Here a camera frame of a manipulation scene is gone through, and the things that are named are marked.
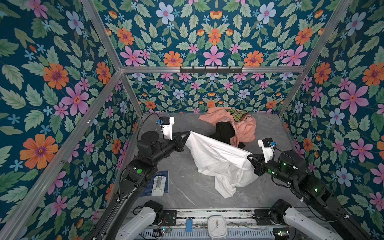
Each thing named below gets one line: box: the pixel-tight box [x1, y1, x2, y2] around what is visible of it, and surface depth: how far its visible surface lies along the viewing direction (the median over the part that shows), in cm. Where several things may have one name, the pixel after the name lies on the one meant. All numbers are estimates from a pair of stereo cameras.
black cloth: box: [209, 121, 246, 148], surface depth 98 cm
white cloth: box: [185, 131, 259, 199], surface depth 71 cm
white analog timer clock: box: [207, 215, 228, 240], surface depth 70 cm
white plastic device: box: [151, 176, 167, 197], surface depth 84 cm
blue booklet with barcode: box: [140, 170, 169, 197], surface depth 84 cm
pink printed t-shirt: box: [198, 107, 257, 147], surface depth 113 cm
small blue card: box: [185, 218, 193, 233], surface depth 73 cm
